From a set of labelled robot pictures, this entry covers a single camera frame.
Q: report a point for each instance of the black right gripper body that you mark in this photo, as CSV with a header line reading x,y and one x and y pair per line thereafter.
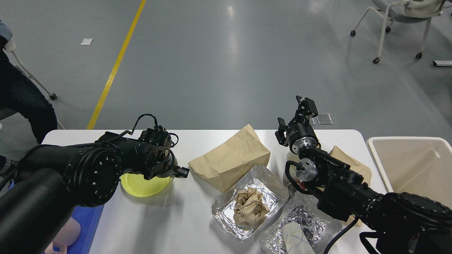
x,y
301,137

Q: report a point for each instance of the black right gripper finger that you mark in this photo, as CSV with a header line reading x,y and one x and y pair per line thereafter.
x,y
306,111
281,132

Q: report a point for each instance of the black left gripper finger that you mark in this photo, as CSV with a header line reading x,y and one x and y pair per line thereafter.
x,y
182,172

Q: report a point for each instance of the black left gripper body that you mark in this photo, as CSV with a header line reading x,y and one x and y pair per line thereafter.
x,y
170,168

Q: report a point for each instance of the yellow plastic plate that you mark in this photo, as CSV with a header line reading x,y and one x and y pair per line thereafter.
x,y
137,186

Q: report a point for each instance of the pink mug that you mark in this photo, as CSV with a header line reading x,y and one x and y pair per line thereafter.
x,y
66,237

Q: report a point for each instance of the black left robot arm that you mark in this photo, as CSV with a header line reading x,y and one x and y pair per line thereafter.
x,y
91,171

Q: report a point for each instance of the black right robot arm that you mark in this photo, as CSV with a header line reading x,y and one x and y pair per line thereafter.
x,y
400,223

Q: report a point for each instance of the large brown paper bag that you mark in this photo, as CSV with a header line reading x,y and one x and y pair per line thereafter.
x,y
225,165

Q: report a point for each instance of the small brown paper bag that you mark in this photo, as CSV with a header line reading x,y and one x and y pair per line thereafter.
x,y
355,165

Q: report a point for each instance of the foil tray with paper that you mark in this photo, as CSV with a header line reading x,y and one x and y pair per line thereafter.
x,y
274,195

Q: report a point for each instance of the crumpled brown paper ball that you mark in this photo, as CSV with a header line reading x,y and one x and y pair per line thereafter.
x,y
250,209

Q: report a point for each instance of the foil tray with cup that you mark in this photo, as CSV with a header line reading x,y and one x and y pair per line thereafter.
x,y
318,227

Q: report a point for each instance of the blue plastic tray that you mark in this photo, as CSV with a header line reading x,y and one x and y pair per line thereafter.
x,y
88,222

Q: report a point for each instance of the white paper cup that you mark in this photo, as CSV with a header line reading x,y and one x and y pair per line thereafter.
x,y
295,240

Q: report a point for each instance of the beige plastic bin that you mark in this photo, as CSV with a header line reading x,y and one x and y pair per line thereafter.
x,y
417,165

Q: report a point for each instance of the grey bar on floor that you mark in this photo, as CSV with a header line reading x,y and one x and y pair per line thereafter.
x,y
442,63

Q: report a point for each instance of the white wheeled chair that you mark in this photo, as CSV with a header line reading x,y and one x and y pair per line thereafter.
x,y
405,12

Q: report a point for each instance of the seated person in dark clothes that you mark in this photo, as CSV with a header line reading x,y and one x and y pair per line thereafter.
x,y
18,93

